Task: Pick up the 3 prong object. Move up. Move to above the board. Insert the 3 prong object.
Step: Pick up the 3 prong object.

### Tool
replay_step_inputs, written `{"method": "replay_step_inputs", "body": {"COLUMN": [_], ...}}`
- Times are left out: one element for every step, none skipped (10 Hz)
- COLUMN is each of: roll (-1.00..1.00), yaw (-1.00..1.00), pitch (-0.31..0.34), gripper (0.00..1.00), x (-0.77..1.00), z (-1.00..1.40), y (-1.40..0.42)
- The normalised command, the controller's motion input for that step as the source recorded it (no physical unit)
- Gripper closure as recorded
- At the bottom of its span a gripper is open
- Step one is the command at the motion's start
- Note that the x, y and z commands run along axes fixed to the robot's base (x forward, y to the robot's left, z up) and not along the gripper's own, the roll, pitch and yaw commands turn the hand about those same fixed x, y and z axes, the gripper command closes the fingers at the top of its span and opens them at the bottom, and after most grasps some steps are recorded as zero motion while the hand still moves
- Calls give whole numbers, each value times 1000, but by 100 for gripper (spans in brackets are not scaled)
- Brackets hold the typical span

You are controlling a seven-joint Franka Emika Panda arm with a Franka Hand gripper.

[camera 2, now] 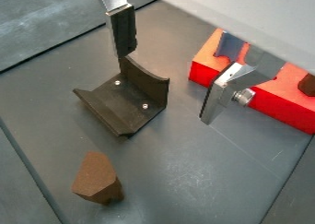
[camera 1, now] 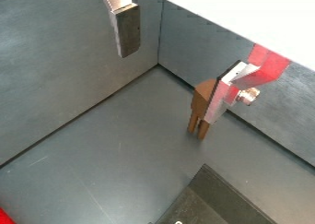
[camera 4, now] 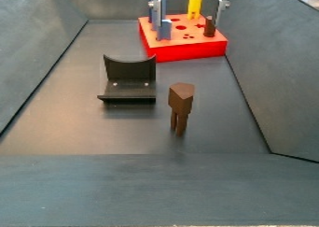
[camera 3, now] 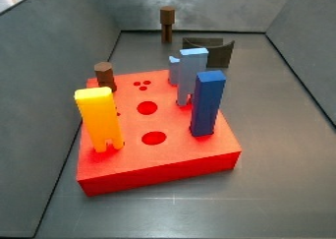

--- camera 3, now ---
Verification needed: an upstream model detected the brown three prong object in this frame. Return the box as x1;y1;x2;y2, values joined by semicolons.
160;6;175;43

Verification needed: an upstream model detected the red peg board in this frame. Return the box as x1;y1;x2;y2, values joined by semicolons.
76;70;241;196

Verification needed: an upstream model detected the dark blue rectangular block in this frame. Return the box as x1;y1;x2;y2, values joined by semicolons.
189;70;225;137

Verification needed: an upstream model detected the tall light blue block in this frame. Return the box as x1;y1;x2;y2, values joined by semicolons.
177;47;209;106

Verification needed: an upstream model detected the short light blue arch block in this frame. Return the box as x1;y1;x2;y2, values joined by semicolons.
168;56;180;86

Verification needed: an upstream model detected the yellow two-legged block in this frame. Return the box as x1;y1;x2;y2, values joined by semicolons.
73;87;124;152

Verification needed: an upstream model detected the brown hexagonal peg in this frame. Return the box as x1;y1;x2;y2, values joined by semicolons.
95;62;117;91

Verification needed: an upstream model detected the dark grey curved bracket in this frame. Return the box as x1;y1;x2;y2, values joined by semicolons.
183;37;235;68

